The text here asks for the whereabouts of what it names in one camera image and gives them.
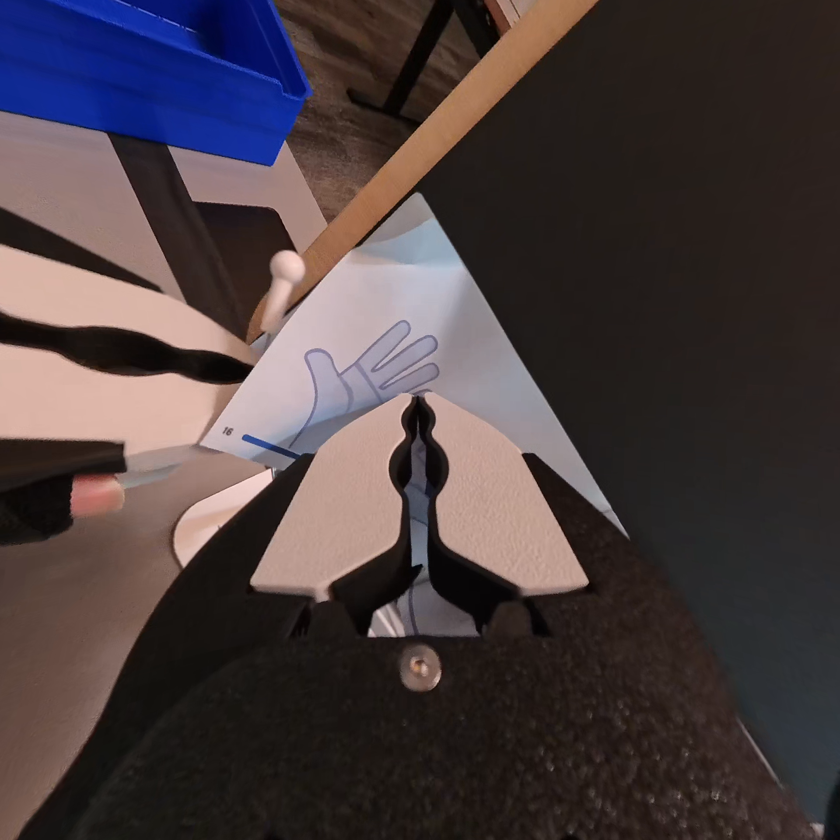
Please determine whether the brown topped desk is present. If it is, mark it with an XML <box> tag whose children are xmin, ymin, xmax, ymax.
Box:
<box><xmin>348</xmin><ymin>0</ymin><xmax>532</xmax><ymax>122</ymax></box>

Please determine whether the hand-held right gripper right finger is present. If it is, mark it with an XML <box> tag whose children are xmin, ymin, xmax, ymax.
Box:
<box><xmin>423</xmin><ymin>392</ymin><xmax>589</xmax><ymax>602</ymax></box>

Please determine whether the lego instruction booklet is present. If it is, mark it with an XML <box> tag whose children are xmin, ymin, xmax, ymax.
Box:
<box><xmin>204</xmin><ymin>195</ymin><xmax>628</xmax><ymax>634</ymax></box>

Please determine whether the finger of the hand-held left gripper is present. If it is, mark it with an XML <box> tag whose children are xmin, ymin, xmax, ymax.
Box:
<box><xmin>0</xmin><ymin>241</ymin><xmax>259</xmax><ymax>384</ymax></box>
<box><xmin>0</xmin><ymin>344</ymin><xmax>253</xmax><ymax>460</ymax></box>

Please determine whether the blue plastic bin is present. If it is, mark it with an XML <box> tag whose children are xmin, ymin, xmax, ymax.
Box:
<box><xmin>0</xmin><ymin>0</ymin><xmax>313</xmax><ymax>166</ymax></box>

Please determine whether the white book stand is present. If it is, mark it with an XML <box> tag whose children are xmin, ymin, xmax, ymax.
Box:
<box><xmin>171</xmin><ymin>0</ymin><xmax>840</xmax><ymax>815</ymax></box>

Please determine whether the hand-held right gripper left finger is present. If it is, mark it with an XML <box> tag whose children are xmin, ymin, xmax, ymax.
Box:
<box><xmin>250</xmin><ymin>392</ymin><xmax>418</xmax><ymax>602</ymax></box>

